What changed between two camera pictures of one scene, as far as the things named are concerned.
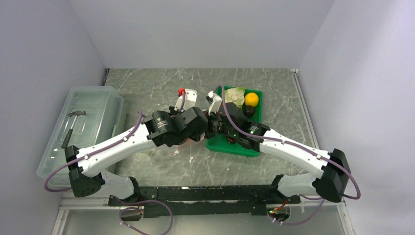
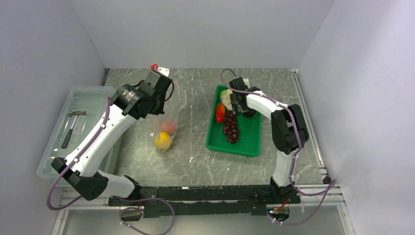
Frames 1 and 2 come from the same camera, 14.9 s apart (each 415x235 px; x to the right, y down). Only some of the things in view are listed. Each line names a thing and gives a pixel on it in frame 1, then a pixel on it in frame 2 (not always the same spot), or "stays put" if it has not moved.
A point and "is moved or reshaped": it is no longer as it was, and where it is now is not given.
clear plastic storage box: [104, 117] stays put
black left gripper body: [173, 113] -> [158, 107]
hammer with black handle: [67, 138] stays put
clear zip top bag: [186, 149] is moved or reshaped
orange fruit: [251, 99] is moved or reshaped
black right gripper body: [216, 125] -> [236, 107]
